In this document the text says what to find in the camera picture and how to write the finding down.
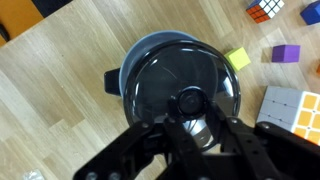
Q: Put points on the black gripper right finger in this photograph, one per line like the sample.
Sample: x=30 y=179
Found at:
x=266 y=153

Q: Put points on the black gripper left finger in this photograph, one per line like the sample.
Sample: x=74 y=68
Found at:
x=133 y=153

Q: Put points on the blue wooden cube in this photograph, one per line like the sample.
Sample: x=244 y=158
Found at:
x=311 y=12

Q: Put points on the large green-white Rubik's cube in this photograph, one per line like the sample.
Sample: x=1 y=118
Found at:
x=286 y=111

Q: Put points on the purple wooden cube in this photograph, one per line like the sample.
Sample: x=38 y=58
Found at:
x=286 y=53

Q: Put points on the yellow-green wooden cube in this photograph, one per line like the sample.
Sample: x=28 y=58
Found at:
x=238 y=58

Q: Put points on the small white-faced Rubik's cube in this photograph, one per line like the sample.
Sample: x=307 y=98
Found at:
x=265 y=9

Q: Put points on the black pot lid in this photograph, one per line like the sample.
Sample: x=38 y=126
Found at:
x=166 y=76

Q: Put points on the clear plastic wrapper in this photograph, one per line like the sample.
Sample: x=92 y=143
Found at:
x=33 y=175

